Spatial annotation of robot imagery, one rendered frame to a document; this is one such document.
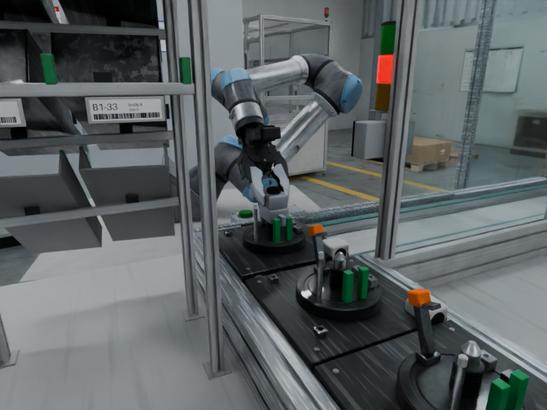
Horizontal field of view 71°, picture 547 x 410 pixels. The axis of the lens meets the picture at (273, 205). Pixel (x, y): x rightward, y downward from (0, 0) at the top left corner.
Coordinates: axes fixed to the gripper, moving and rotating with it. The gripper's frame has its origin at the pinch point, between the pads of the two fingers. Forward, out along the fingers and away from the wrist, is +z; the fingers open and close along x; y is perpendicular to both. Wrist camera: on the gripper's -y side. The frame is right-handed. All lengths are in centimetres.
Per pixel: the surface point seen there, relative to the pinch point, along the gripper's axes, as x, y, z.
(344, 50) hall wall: -605, 585, -648
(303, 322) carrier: 8.5, -15.1, 26.8
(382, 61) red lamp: -16.7, -26.5, -13.4
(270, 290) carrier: 9.3, -7.3, 20.0
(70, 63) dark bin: 34.9, -28.2, -10.0
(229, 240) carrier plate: 9.0, 10.8, 4.4
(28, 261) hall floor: 96, 257, -81
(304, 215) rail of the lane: -15.9, 19.1, -1.4
